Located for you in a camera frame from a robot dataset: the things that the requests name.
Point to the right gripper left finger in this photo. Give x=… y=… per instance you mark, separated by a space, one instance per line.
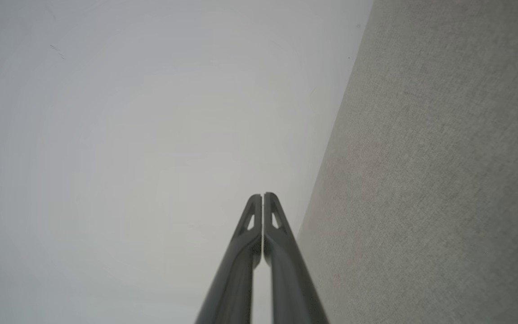
x=234 y=288

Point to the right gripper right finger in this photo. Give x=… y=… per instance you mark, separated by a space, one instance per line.
x=292 y=288

